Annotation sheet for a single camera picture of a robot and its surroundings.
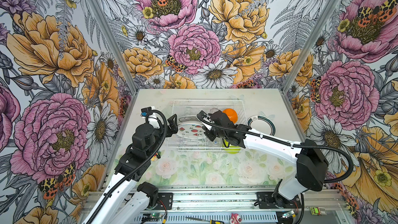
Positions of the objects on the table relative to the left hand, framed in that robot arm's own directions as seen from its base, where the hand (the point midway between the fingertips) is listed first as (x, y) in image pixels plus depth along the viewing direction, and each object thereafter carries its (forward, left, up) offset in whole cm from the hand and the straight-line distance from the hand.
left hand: (168, 122), depth 71 cm
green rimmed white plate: (+15, -55, -27) cm, 63 cm away
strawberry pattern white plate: (+5, -9, -17) cm, 20 cm away
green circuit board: (-32, +6, -27) cm, 43 cm away
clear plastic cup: (+19, -22, -17) cm, 34 cm away
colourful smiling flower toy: (-6, +11, -26) cm, 29 cm away
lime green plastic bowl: (-4, -31, -21) cm, 38 cm away
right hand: (+2, -17, -12) cm, 21 cm away
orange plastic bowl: (+20, -35, -22) cm, 45 cm away
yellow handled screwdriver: (-35, -19, -26) cm, 47 cm away
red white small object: (-34, -29, -22) cm, 50 cm away
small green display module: (-32, -66, -23) cm, 77 cm away
